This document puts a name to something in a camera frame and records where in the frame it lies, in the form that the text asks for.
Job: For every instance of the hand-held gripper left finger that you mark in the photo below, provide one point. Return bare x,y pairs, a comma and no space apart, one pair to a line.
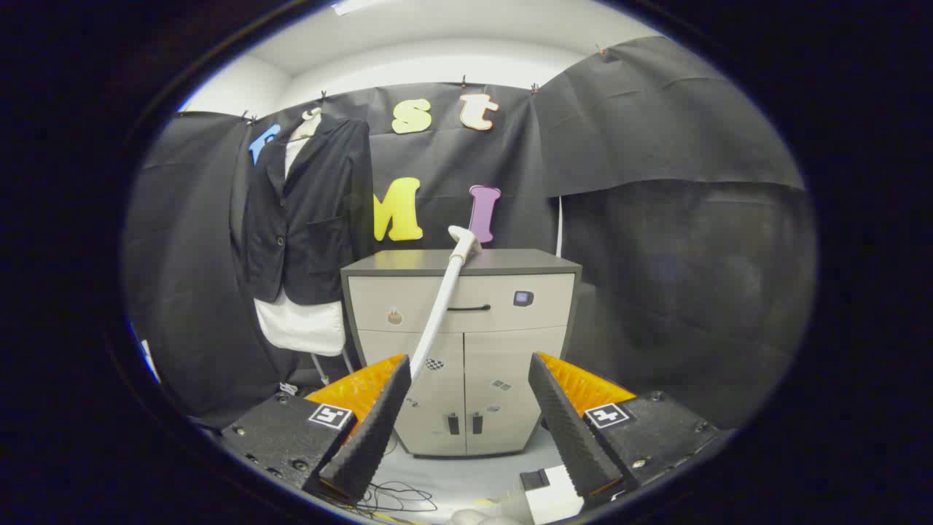
372,437

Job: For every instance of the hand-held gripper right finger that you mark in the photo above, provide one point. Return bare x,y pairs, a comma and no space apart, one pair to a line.
568,437

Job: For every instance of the white garment steamer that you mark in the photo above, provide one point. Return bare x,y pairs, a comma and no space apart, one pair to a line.
444,299

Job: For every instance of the black suit jacket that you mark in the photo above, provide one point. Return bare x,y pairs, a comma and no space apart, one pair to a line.
313,219

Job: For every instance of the white box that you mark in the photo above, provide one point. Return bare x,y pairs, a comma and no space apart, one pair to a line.
557,503

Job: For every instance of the grey cabinet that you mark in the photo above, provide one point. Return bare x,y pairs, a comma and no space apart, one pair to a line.
503,379

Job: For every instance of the black backdrop cloth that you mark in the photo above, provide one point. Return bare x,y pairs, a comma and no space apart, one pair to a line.
656,255

